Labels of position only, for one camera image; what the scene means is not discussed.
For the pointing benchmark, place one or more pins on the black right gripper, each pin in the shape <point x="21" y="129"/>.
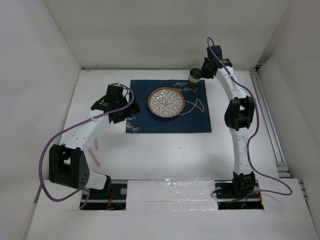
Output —
<point x="204" y="73"/>

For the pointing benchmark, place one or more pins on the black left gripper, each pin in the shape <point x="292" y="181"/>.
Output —
<point x="132" y="109"/>

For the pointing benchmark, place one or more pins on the white cup with cork base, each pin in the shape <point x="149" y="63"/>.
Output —
<point x="194" y="76"/>

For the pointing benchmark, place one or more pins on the floral patterned ceramic bowl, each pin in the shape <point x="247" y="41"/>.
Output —
<point x="166" y="102"/>

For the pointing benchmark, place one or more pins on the dark blue cloth placemat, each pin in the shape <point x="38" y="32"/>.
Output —
<point x="194" y="118"/>

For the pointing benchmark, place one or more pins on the pink handled knife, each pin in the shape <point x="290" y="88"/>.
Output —
<point x="96" y="144"/>

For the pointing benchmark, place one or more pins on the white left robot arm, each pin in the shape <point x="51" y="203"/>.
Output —
<point x="67" y="162"/>

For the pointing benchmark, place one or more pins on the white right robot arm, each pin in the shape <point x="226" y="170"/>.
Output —
<point x="238" y="118"/>

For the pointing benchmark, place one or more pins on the pink handled fork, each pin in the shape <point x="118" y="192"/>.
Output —
<point x="94" y="158"/>

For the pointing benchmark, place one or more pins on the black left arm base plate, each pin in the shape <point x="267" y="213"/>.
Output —
<point x="115" y="200"/>

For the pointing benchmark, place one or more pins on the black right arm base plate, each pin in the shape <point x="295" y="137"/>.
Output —
<point x="229" y="199"/>

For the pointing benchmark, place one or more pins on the aluminium rail on right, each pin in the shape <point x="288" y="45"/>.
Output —
<point x="267" y="121"/>

